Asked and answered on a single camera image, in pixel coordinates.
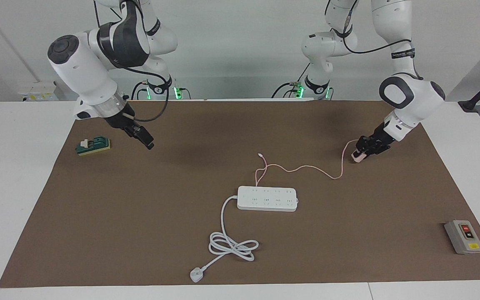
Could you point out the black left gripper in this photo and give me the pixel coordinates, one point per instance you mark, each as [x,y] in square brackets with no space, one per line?
[382,139]

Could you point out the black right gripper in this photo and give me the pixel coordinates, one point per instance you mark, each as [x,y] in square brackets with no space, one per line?
[120,121]

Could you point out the pink charger adapter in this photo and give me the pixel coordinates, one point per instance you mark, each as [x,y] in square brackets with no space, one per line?
[356,157]

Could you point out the white power strip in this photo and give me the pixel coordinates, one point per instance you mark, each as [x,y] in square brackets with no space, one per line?
[267,200]

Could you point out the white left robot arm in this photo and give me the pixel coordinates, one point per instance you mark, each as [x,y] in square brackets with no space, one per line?
[411,96]

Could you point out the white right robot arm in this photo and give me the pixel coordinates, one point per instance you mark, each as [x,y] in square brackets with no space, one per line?
[81,66]

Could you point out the brown table mat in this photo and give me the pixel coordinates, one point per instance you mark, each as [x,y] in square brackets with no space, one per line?
[140,229]

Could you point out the white box with yellow labels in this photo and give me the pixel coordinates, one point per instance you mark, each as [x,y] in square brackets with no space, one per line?
[38,91]

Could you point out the green knife switch block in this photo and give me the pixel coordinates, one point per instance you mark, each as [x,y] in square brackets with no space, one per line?
[98,146]

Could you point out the grey on-off switch box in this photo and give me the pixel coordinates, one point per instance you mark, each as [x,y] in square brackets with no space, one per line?
[463,239]

